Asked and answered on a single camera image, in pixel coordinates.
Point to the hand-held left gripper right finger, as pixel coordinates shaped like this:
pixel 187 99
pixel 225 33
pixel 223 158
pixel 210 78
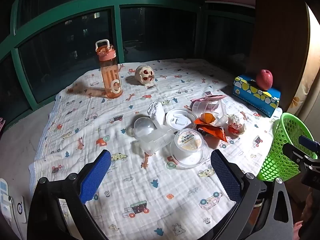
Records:
pixel 225 177

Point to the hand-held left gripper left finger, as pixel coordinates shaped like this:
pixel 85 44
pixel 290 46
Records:
pixel 96 175

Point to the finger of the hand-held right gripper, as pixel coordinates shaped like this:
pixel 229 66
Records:
pixel 310 143
pixel 297 153

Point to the green plastic basket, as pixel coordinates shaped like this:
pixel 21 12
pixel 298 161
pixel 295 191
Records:
pixel 280 150

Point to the orange snack wrapper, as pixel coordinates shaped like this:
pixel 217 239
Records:
pixel 212 131

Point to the clear labelled jelly cup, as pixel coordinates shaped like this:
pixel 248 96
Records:
pixel 188 142

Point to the white red wrapper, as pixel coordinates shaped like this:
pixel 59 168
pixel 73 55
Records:
pixel 236 127

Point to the orange peel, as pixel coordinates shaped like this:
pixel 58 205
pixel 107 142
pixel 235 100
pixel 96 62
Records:
pixel 207 118

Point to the small clear plastic dome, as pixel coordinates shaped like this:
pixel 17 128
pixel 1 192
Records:
pixel 144 127

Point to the clear ribbed plastic tray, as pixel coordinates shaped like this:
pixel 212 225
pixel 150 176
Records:
pixel 156 141

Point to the white round plastic lid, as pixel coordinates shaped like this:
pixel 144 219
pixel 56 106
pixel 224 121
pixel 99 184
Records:
pixel 180 120

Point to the clear plastic cup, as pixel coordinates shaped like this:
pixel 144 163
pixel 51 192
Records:
pixel 200 107

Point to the pink snack wrapper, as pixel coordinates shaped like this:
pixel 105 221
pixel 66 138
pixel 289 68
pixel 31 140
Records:
pixel 212 97

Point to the white foam piece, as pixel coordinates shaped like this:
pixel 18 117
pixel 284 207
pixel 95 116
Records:
pixel 156 111

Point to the printed cartoon blanket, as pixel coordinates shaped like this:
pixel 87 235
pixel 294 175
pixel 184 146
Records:
pixel 150 192

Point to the beige floral fabric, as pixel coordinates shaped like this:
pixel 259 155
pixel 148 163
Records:
pixel 310 80

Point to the blue spotted cardboard box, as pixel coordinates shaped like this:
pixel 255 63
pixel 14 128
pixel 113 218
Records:
pixel 252 97

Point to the red apple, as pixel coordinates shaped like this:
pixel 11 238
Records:
pixel 264 80

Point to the white power strip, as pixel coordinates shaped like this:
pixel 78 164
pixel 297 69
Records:
pixel 18 207

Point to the orange water bottle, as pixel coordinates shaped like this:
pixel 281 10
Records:
pixel 110 77

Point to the brown wooden cabinet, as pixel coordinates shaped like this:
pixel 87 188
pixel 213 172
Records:
pixel 280 42

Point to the cream plush toy red spots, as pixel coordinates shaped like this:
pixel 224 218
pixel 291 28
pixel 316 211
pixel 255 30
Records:
pixel 145 75

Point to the green window frame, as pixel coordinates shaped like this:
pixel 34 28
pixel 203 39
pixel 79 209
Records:
pixel 116 35

